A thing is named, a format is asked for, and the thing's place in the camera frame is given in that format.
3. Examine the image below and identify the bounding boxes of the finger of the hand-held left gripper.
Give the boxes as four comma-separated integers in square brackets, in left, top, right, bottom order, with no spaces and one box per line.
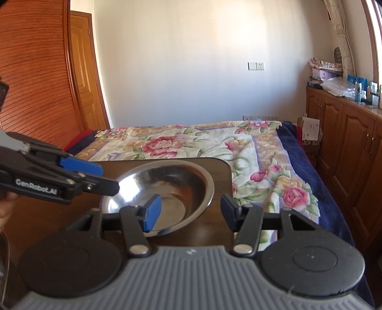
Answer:
[28,142,104,177]
[24,160,121,196]

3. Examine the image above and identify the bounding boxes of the clear plastic bags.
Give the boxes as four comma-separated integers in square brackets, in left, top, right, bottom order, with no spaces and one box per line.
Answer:
[321,77,357,97]

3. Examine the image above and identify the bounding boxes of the person's left hand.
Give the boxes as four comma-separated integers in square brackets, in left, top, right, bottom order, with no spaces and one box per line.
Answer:
[0,191,19,231]

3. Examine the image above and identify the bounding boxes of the wooden louvered wardrobe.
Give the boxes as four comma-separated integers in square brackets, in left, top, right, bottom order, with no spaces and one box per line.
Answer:
[0,0,87,150]

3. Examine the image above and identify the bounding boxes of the patterned curtain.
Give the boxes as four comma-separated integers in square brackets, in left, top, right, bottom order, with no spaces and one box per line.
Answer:
[324,0,357,78]

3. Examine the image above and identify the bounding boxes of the window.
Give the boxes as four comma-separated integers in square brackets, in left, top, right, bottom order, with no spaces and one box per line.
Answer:
[361,0,382,90]

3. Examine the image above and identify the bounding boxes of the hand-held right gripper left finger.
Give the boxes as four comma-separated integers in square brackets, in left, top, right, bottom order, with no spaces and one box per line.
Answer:
[60,194,162,258]

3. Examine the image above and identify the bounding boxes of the row of bottles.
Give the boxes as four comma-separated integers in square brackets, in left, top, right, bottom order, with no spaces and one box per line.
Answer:
[346,74,382,108]

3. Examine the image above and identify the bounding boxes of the wooden cabinet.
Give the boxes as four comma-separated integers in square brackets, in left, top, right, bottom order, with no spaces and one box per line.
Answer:
[306,86,382,254]

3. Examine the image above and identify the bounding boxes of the wide stainless steel bowl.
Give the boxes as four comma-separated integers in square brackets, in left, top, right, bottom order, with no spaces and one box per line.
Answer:
[100,160,215,237]

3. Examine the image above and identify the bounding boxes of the floral blanket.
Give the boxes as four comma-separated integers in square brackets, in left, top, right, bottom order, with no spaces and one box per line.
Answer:
[74,120,321,252]

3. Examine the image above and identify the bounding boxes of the cardboard box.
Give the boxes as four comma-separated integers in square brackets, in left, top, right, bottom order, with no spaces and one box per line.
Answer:
[296,116,323,144]

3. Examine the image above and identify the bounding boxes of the pile of printed bags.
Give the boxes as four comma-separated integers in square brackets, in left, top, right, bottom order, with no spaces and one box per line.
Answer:
[308,57,344,81]

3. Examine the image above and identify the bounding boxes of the red cloth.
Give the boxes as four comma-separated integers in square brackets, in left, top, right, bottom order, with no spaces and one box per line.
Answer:
[64,129,100,155]

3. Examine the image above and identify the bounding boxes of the wooden door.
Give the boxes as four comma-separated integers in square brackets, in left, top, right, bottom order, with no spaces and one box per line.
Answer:
[69,10,111,132]

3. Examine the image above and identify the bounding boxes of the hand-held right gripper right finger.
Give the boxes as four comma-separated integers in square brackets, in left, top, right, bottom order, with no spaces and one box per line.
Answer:
[221,194,323,257]

